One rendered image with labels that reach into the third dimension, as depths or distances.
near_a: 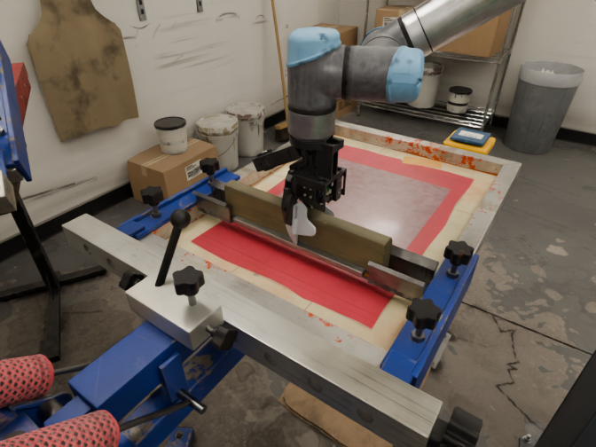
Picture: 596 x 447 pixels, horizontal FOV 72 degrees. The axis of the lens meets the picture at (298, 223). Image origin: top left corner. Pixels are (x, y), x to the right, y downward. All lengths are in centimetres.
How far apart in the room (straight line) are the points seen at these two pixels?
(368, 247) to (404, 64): 29
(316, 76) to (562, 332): 189
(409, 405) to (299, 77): 44
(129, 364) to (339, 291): 36
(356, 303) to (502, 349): 141
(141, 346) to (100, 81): 226
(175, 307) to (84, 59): 224
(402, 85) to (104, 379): 53
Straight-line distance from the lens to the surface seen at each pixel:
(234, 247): 84
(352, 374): 52
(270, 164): 72
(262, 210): 80
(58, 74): 261
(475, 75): 441
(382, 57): 61
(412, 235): 89
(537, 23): 426
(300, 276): 76
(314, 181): 66
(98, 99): 274
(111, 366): 57
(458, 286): 71
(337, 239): 72
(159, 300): 57
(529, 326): 222
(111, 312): 220
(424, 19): 73
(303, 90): 62
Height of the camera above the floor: 146
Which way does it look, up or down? 34 degrees down
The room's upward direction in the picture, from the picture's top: straight up
